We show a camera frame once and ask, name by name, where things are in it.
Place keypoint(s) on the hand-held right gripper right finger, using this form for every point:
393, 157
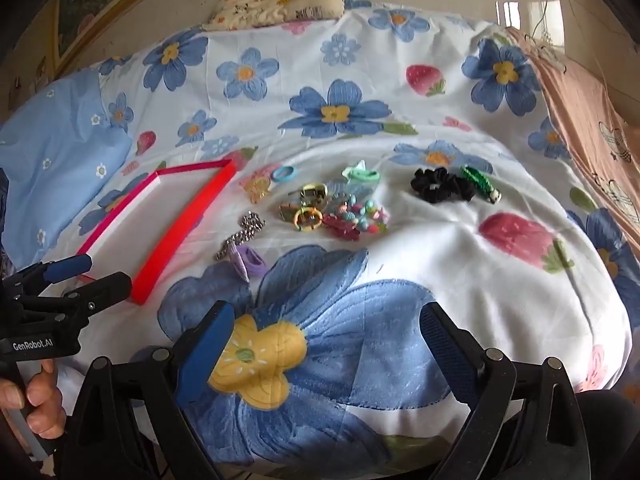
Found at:
445, 355

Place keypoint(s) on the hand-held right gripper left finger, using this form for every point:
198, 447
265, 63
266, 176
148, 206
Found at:
210, 355

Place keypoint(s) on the framed wall picture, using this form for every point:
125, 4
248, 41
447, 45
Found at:
100, 0

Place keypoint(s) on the floral strawberry quilt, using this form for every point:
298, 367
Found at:
380, 125

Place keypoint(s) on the red shallow box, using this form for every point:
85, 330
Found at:
185, 220

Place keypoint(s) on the yellow hair claw clip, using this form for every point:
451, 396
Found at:
256, 187

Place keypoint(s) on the cream printed pillow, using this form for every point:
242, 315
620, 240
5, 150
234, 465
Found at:
280, 2

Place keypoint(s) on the green sequined hair clip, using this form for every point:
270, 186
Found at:
480, 185

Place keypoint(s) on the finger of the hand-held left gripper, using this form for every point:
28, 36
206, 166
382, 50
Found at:
70, 266
102, 290

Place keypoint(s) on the light blue flowered pillow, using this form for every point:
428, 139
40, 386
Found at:
55, 160

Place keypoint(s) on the mint green hair bow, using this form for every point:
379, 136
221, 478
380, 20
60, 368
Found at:
361, 175

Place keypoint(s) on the black scrunchie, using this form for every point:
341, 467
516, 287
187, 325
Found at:
442, 186

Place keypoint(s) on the purple hair clip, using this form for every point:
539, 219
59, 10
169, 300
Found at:
247, 261

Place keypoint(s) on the green-faced wristwatch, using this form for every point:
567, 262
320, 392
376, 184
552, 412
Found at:
305, 199

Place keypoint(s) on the peach printed cloth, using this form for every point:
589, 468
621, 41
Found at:
590, 125

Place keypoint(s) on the dark red hair clip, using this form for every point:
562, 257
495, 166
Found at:
344, 227

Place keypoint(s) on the person's left hand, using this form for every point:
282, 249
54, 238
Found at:
42, 402

